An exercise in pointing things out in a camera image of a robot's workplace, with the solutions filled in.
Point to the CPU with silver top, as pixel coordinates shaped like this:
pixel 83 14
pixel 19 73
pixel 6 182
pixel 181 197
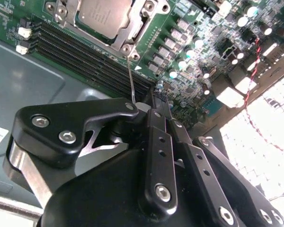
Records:
pixel 99 16

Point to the metal socket cover frame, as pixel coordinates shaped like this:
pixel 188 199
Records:
pixel 132 24

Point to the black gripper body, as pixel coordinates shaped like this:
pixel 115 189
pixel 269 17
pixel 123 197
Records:
pixel 97 201

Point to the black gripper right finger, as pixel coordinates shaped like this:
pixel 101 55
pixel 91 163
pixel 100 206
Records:
pixel 239 189

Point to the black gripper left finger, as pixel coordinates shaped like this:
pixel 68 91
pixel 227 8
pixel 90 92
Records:
pixel 33 137

